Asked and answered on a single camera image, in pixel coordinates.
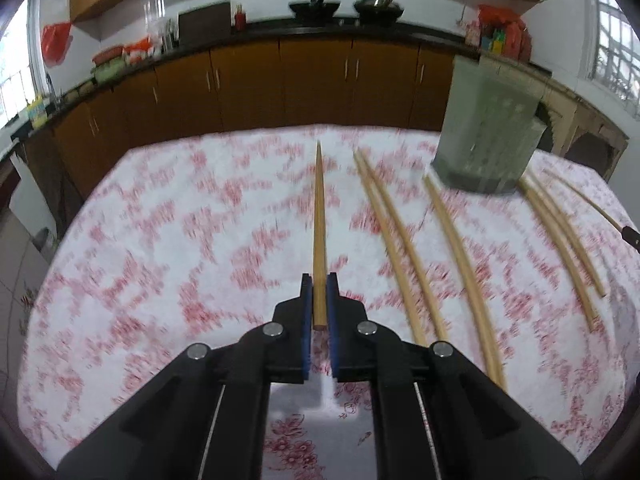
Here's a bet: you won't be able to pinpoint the red plastic bag on wall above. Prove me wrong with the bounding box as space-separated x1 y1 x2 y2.
40 22 72 67

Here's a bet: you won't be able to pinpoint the wooden chopstick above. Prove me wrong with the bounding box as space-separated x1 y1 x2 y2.
354 151 427 347
423 174 506 391
314 143 328 330
364 155 449 340
525 170 606 298
518 178 597 333
542 169 623 235

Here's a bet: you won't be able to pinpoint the floral pink white tablecloth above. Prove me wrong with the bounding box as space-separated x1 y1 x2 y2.
17 127 639 465

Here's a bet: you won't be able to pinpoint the black wok left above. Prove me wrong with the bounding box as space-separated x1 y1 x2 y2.
288 0 341 24

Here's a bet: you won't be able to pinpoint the red bottles and bags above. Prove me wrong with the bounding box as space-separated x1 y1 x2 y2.
465 4 532 63

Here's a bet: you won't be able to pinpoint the brown lower kitchen cabinets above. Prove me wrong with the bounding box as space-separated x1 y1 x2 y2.
17 38 472 204

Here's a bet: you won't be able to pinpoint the window with grille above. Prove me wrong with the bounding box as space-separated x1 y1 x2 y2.
589 0 639 120

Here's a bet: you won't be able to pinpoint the bowls on counter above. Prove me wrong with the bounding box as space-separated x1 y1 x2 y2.
91 36 162 84

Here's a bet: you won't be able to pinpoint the left window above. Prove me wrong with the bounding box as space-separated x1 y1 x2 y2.
1 0 39 127

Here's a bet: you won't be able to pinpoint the old white side table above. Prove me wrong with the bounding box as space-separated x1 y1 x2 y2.
480 54 629 182

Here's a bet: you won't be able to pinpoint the dark cutting board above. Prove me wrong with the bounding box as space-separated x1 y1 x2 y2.
178 0 231 48

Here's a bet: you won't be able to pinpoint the red bottle on counter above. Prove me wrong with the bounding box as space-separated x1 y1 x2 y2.
234 4 246 32

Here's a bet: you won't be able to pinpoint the green perforated utensil holder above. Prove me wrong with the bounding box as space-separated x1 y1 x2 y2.
432 56 546 195

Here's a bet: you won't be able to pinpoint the black wok with lid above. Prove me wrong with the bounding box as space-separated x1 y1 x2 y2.
354 0 404 25

